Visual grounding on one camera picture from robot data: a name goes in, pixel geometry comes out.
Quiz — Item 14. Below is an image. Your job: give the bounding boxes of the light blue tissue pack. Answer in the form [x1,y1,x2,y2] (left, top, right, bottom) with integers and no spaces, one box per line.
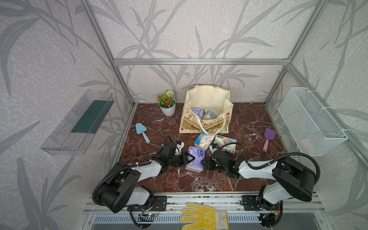
[202,110,217,120]

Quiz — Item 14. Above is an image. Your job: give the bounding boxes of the potted plant red flowers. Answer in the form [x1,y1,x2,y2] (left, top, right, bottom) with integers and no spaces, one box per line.
[157,90,176,117]

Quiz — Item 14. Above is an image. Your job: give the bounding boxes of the purple toy spatula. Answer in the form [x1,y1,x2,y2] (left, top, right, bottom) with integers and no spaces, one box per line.
[263,127,277,152]

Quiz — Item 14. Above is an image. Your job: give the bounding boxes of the light blue toy spatula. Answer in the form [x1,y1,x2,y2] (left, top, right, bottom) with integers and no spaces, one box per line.
[135,123,150,144]

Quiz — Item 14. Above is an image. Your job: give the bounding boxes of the cream floral canvas bag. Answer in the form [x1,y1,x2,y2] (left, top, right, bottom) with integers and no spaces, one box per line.
[179,85,234,136]

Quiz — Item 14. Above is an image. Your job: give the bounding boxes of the floral blue tissue pack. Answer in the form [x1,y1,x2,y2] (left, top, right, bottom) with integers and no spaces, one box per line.
[194,132,215,151]

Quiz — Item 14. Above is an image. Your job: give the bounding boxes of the yellow knit work glove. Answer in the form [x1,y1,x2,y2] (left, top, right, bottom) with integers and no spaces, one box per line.
[180,202,229,230]

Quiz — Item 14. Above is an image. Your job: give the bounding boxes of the purple tissue pack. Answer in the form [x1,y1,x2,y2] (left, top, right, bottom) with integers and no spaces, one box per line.
[185,146,205,173]
[191,108,205,119]

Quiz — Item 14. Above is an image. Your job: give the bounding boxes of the small green circuit board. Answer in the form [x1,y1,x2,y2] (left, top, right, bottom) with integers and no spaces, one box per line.
[139,212,159,222]

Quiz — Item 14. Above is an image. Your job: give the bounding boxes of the clear plastic wall shelf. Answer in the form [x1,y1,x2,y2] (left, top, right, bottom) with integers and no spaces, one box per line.
[40,89,115,156]

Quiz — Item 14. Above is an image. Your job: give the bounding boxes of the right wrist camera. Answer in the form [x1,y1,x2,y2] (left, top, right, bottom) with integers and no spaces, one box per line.
[209,143,220,154]

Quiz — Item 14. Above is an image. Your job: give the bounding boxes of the white wire basket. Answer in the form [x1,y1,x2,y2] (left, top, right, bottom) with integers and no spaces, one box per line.
[278,87,348,156]

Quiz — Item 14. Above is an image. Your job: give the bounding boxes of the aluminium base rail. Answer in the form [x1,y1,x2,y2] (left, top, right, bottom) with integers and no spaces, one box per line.
[78,192,332,230]

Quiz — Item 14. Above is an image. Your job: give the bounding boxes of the elephant print tissue pack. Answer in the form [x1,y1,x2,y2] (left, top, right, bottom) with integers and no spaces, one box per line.
[213,135,237,154]

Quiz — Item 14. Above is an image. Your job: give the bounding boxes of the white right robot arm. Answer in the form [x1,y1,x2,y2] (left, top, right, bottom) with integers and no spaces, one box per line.
[201,149,321,211]

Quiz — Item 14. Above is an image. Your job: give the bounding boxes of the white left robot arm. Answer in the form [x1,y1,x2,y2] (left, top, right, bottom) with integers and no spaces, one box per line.
[92,141,194,213]

